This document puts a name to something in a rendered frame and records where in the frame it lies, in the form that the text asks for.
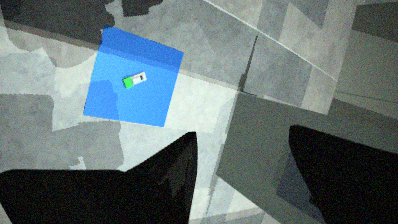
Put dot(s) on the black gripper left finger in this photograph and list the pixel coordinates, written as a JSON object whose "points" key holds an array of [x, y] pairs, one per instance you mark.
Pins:
{"points": [[157, 191]]}

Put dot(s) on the blue square zone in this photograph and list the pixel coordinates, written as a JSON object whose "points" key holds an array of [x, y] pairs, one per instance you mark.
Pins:
{"points": [[122, 55]]}

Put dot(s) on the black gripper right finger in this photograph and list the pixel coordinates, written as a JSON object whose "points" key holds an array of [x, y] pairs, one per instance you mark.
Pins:
{"points": [[351, 183]]}

